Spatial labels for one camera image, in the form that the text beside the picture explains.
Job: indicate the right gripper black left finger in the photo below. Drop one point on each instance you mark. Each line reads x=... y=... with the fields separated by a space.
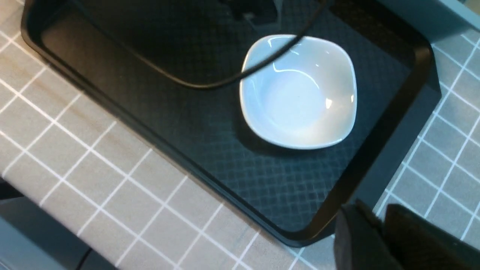
x=359 y=241

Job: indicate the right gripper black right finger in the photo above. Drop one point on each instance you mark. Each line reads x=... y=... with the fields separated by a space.
x=417 y=244

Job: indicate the small white sauce dish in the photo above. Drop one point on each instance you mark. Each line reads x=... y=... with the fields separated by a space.
x=306 y=99

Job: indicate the blue-grey chopstick bin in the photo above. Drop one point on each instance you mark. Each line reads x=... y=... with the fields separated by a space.
x=437 y=19

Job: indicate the black serving tray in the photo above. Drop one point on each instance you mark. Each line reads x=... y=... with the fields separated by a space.
x=292 y=194

